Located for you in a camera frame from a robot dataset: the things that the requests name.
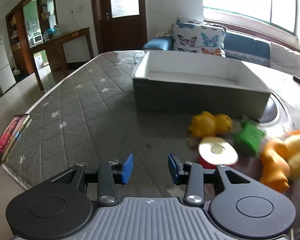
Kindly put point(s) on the brown wooden door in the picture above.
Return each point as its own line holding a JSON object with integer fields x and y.
{"x": 102, "y": 30}

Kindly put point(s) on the white refrigerator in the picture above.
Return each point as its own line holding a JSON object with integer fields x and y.
{"x": 1, "y": 65}

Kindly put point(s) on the grey rectangular storage box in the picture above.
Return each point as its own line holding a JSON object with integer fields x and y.
{"x": 190, "y": 97}

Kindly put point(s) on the black round cooktop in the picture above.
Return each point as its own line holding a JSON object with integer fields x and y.
{"x": 271, "y": 111}

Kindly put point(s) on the yellow toy fruit orange top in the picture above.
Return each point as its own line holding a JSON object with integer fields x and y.
{"x": 298, "y": 143}

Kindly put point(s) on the white sofa cushion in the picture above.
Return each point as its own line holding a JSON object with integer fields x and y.
{"x": 285, "y": 60}

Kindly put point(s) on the white microwave oven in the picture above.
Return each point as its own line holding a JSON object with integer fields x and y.
{"x": 35, "y": 39}

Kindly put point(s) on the green snack packet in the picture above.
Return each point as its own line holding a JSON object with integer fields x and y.
{"x": 247, "y": 137}

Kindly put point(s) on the large butterfly print pillow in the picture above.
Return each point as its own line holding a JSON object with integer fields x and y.
{"x": 197, "y": 40}

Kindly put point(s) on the paperback book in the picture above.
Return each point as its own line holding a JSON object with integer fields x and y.
{"x": 7, "y": 137}

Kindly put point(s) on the orange rubber toy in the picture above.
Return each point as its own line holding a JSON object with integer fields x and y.
{"x": 272, "y": 165}

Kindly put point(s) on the small butterfly print pillow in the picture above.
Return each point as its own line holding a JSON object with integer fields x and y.
{"x": 187, "y": 20}

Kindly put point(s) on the grey quilted star table cover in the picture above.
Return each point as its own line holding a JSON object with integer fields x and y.
{"x": 90, "y": 105}

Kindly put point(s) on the red toy apple half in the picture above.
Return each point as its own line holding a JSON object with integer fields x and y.
{"x": 215, "y": 150}

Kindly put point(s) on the blue sofa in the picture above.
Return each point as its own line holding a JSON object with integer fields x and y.
{"x": 242, "y": 45}

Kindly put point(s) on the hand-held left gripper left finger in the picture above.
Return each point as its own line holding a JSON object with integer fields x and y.
{"x": 127, "y": 167}

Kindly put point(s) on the wooden console table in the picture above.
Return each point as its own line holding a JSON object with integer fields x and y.
{"x": 65, "y": 36}

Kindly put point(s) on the wooden display cabinet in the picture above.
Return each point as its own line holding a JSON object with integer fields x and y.
{"x": 17, "y": 30}

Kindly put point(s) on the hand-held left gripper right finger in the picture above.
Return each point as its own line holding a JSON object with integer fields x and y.
{"x": 173, "y": 167}

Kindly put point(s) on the yellow rubber animal toy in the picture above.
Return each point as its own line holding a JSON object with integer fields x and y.
{"x": 205, "y": 123}

